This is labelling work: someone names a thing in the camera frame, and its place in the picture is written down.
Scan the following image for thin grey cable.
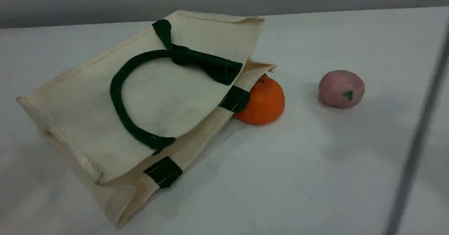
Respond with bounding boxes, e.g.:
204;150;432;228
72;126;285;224
382;18;449;235

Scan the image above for white canvas bag green handles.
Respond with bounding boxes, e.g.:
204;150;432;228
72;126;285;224
16;10;276;228

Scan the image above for orange fruit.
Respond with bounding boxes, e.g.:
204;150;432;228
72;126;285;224
233;74;285;126

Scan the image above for pink peach bun green leaf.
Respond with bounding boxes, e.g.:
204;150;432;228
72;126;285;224
319;70;365;109

